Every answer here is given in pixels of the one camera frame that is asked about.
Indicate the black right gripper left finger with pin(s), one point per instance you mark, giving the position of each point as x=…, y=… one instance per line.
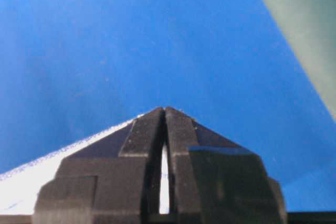
x=114, y=180

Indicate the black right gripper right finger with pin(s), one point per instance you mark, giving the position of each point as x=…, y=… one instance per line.
x=217, y=180

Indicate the blue striped white towel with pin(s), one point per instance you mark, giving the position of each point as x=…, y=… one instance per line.
x=20, y=187

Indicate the blue table cloth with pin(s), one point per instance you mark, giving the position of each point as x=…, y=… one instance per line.
x=71, y=69

